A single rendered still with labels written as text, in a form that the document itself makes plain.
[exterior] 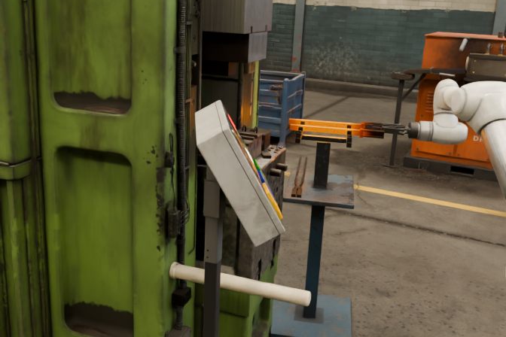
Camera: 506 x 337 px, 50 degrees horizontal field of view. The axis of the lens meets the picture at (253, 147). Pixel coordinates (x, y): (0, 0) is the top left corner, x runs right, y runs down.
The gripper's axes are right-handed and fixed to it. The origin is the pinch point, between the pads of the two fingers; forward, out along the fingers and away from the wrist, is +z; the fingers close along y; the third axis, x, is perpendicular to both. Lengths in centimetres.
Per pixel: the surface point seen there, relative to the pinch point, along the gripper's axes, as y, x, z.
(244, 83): -31, 20, 55
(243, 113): -31, 8, 55
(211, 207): -120, 1, 48
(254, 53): -66, 36, 47
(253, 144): -62, 4, 46
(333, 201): -30.3, -26.4, 15.1
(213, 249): -119, -10, 47
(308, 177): -1.8, -26.4, 26.8
